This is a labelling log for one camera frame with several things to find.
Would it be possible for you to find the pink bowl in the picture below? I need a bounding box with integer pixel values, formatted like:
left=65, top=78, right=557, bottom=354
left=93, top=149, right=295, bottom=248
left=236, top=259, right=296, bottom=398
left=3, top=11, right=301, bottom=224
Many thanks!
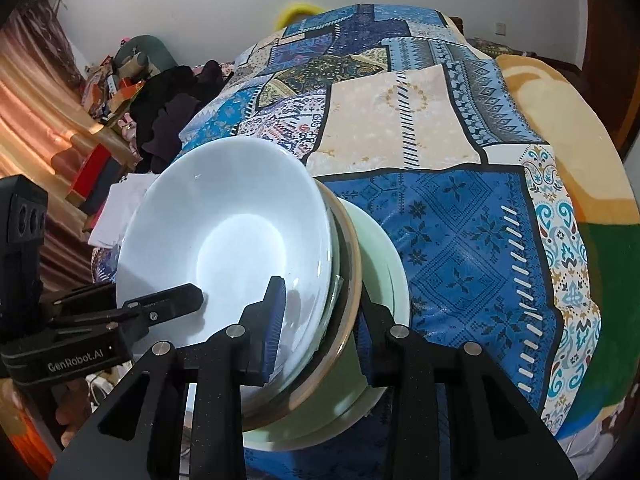
left=240, top=185, right=363, bottom=431

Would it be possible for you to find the person's left hand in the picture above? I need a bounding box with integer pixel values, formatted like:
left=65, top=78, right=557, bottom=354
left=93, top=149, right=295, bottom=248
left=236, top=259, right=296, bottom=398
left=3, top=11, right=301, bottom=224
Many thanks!
left=55, top=377, right=106, bottom=441

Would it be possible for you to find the blue patchwork blanket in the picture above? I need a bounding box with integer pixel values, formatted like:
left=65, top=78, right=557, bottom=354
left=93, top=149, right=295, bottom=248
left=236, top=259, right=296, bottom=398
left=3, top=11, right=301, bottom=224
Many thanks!
left=90, top=4, right=603, bottom=480

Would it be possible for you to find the grey backpack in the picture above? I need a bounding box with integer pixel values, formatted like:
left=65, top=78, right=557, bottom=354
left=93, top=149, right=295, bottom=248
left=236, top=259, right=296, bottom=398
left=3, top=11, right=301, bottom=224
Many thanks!
left=467, top=36, right=538, bottom=58

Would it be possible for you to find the green plate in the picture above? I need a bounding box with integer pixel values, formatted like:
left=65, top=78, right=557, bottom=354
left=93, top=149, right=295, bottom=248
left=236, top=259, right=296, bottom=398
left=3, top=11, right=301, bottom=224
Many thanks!
left=242, top=199, right=411, bottom=453

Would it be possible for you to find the red box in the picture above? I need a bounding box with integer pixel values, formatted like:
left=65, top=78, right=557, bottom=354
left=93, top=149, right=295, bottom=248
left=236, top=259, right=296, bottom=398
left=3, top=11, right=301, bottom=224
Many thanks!
left=67, top=147, right=113, bottom=201

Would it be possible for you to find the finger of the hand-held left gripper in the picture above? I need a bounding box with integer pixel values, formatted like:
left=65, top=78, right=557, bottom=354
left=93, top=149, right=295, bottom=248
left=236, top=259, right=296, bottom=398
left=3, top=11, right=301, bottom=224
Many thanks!
left=50, top=283, right=204, bottom=357
left=42, top=285, right=119, bottom=319

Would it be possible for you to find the brown wooden door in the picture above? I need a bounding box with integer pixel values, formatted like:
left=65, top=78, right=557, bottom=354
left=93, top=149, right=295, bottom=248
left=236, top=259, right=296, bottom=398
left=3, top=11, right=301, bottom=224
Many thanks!
left=575, top=0, right=640, bottom=151

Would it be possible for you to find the white folded cloth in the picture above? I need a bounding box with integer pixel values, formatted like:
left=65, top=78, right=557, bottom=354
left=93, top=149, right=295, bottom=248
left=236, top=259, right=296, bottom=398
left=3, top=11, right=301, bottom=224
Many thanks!
left=89, top=172, right=166, bottom=251

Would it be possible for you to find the orange curtain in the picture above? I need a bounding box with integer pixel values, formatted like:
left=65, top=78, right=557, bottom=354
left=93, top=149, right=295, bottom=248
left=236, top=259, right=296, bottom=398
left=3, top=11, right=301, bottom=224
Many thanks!
left=0, top=0, right=136, bottom=241

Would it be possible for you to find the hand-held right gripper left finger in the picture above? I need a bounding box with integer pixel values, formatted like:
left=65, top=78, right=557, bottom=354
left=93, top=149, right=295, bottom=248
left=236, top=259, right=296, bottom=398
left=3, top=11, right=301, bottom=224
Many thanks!
left=47, top=275, right=287, bottom=480

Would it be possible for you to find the grey plush cushion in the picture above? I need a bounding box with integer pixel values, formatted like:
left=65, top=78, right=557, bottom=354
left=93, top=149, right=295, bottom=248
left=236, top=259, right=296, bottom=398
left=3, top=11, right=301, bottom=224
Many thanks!
left=112, top=35, right=178, bottom=73

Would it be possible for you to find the white bowl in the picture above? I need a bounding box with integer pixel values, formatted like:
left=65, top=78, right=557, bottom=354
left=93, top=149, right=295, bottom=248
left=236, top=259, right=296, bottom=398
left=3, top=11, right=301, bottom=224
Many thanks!
left=116, top=138, right=336, bottom=406

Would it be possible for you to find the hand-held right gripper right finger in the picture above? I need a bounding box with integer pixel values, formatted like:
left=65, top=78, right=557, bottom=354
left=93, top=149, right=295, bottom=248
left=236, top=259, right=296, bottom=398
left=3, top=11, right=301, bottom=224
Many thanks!
left=355, top=289, right=578, bottom=480

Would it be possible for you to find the black clothes pile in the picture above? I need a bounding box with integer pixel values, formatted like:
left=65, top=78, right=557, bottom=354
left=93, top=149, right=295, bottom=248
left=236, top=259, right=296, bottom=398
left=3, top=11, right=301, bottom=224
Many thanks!
left=131, top=60, right=236, bottom=173

